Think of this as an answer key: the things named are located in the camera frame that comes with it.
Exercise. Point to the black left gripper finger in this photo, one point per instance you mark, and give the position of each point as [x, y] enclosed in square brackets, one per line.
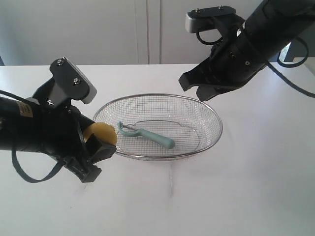
[81, 120]
[98, 150]

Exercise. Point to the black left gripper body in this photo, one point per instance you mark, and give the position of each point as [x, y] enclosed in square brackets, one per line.
[63, 141]

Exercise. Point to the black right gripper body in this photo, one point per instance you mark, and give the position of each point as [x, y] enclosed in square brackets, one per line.
[240, 56]

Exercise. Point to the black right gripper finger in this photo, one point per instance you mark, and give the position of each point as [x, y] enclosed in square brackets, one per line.
[206, 92]
[201, 75]

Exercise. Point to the yellow lemon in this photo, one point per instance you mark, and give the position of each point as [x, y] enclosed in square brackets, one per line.
[101, 130]

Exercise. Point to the teal handled peeler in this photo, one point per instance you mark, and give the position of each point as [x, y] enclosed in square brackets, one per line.
[128, 131]

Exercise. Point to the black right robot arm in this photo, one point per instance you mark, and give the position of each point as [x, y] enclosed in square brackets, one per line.
[285, 20]

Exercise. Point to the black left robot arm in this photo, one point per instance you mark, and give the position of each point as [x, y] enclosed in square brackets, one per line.
[19, 132]

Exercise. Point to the white side table corner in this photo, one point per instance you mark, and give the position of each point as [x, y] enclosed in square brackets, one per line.
[309, 63]

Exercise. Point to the white cabinet doors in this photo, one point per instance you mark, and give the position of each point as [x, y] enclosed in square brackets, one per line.
[36, 32]

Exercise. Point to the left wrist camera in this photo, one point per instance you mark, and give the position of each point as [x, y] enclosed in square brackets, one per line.
[67, 83]

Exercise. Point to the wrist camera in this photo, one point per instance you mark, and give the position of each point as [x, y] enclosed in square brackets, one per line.
[67, 83]
[221, 18]

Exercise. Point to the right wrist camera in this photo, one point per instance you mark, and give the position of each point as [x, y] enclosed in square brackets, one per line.
[221, 18]

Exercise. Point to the window with dark frame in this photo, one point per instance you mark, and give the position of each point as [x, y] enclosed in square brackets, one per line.
[295, 51]

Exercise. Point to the oval wire mesh basket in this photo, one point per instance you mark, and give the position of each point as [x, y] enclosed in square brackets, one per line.
[193, 125]

